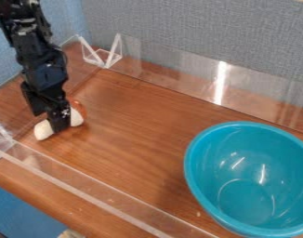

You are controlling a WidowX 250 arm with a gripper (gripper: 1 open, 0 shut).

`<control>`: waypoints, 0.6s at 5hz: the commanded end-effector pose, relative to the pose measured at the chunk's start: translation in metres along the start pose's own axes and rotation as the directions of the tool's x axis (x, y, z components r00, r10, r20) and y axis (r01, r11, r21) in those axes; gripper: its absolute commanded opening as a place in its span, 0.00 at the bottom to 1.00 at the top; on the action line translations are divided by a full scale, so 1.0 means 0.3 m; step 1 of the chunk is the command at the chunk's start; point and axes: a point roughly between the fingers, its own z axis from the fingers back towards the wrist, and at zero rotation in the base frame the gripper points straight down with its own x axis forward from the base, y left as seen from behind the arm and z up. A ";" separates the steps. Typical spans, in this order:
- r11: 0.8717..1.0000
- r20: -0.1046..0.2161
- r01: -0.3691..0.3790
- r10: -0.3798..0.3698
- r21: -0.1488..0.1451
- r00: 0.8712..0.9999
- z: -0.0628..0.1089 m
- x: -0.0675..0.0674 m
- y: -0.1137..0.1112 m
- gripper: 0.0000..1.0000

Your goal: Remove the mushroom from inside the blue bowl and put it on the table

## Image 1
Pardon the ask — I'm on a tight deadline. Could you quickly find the clear acrylic back barrier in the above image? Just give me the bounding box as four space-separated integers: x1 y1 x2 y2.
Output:
78 34 303 132

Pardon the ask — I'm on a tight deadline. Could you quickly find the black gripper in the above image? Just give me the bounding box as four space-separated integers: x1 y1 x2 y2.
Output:
19 31 71 133

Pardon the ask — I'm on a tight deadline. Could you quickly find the white brown toy mushroom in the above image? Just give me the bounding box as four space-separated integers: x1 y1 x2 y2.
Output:
34 99 87 140

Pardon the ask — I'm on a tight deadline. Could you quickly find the blue plastic bowl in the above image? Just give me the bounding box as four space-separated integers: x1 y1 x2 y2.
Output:
185 121 303 238

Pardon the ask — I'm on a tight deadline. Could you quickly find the clear acrylic front barrier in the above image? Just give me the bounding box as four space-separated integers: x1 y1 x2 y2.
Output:
0 124 219 238

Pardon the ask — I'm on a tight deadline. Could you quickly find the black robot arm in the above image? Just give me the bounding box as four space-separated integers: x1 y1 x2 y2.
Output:
0 0 71 134

